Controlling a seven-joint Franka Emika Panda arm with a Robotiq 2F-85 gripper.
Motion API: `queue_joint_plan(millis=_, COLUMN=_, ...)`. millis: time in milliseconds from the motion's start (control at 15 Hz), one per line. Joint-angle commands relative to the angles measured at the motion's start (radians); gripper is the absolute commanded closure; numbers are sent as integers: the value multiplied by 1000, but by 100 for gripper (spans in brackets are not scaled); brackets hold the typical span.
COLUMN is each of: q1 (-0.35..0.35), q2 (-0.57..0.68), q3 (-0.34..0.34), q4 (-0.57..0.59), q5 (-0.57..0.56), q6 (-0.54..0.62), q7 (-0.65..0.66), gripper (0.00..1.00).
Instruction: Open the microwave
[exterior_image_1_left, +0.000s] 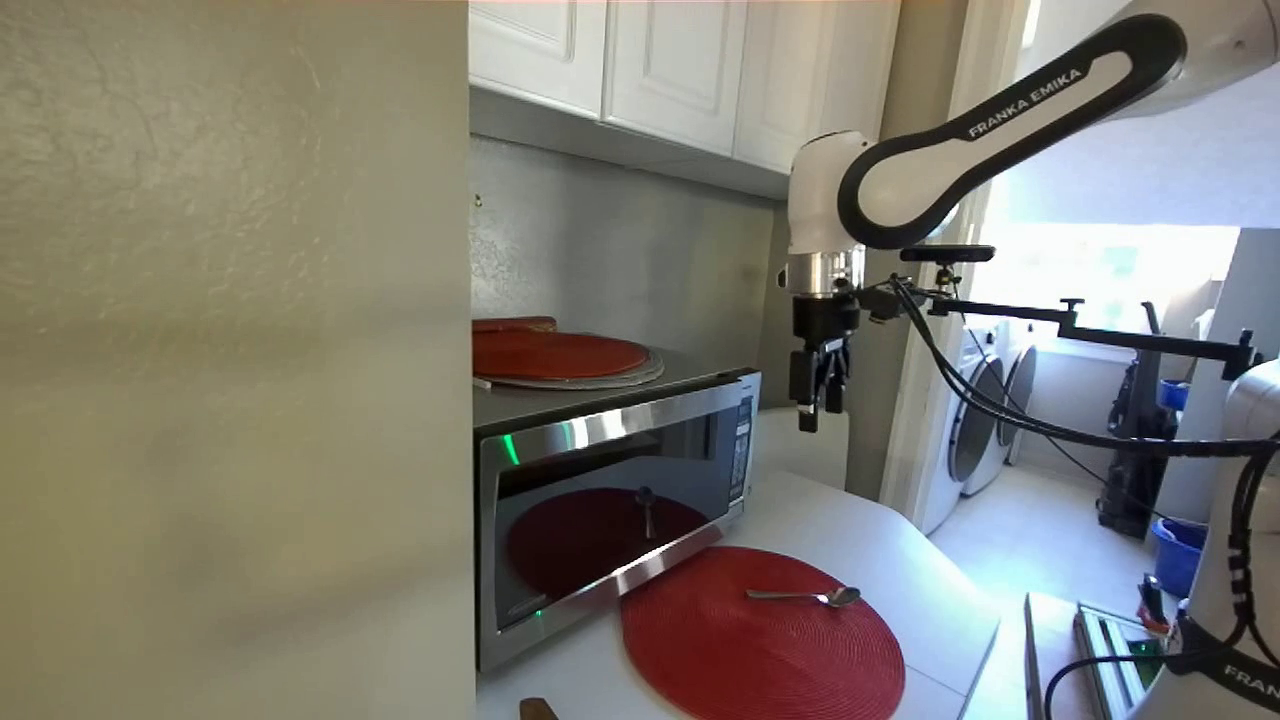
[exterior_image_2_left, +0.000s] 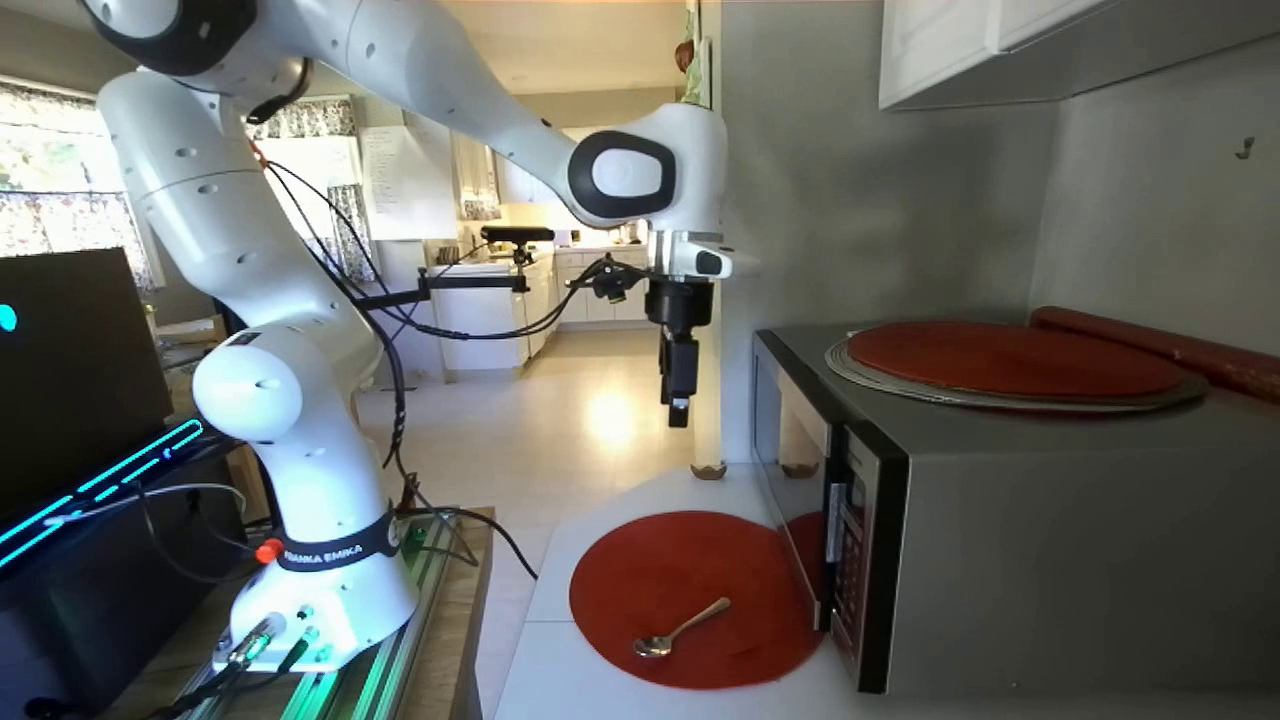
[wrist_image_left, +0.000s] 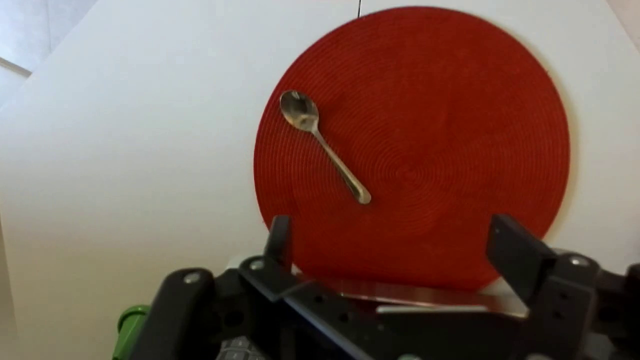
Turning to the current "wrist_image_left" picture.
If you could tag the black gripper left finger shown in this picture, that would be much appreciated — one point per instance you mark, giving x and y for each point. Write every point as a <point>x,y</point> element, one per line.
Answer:
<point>278,241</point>

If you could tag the round red woven placemat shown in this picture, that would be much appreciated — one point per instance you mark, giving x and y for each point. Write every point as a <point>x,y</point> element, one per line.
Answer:
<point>426,146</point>

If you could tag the silver metal spoon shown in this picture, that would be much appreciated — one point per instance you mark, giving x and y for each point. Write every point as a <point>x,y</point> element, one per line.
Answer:
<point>313,131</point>

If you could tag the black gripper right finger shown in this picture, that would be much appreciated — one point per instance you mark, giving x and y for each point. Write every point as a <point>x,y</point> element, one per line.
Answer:
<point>520,256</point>

